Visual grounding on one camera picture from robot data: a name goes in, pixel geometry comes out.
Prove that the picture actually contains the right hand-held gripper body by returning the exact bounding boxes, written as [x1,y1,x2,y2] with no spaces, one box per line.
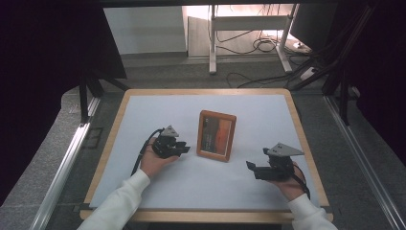
[254,142,305,182]

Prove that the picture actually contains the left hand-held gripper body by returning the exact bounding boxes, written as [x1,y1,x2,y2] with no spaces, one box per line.
[152,125,180,160]

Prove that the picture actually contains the wooden photo frame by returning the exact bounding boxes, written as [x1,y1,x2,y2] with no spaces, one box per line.
[195,109,237,163]

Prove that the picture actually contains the person's left hand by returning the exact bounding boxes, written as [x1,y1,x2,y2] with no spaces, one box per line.
[140,137,180,179]

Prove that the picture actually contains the person's right hand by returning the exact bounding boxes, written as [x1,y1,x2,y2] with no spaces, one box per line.
[269,162,306,201]

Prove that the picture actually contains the white table with wooden rim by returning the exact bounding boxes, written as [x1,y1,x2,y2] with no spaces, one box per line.
[79,88,334,224]

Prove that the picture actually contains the dark floor hatch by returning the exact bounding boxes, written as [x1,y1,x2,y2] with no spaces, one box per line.
[83,127,103,150]

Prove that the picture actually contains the white power strip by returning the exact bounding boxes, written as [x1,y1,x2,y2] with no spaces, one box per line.
[300,66,319,81]

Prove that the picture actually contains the black metal stand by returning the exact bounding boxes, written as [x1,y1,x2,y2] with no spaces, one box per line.
[79,68,130,124]
[290,3,377,127]

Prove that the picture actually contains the white panel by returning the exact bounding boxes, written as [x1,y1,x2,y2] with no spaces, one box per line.
[103,6,188,56]

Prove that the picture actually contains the dark monitor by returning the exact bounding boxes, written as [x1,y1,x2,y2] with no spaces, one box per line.
[289,3,339,52]

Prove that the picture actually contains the dark curtain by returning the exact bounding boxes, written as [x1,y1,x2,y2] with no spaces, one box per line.
[0,0,127,205]
[334,0,406,167]

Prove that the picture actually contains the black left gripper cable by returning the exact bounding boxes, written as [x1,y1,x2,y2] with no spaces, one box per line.
[131,127,164,176]

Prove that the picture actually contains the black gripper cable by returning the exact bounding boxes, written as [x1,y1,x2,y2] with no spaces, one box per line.
[131,127,164,176]
[291,164,311,199]

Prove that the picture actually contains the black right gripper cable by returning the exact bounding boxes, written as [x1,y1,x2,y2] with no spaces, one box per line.
[291,164,311,199]

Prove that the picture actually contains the long black floor cable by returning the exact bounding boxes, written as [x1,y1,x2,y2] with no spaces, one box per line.
[226,71,301,89]

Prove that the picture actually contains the aluminium rail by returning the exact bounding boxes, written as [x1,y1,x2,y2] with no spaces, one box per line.
[30,97,102,230]
[324,95,406,230]

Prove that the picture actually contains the black floor cable bundle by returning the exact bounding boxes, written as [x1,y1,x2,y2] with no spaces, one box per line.
[216,30,307,56]

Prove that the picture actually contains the white desk frame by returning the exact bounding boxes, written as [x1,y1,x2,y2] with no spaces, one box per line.
[209,3,300,75]

